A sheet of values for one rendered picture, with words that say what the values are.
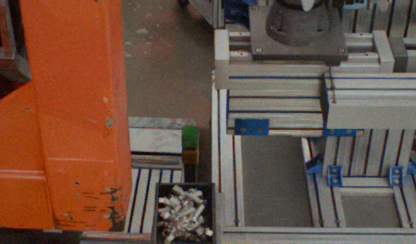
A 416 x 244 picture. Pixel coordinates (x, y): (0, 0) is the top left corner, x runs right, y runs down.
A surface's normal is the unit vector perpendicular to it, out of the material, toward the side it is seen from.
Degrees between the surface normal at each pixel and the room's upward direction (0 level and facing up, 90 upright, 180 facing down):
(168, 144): 0
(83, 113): 90
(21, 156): 90
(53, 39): 90
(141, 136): 0
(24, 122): 90
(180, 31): 0
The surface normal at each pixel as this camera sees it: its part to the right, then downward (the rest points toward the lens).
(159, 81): 0.01, -0.78
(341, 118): 0.00, 0.62
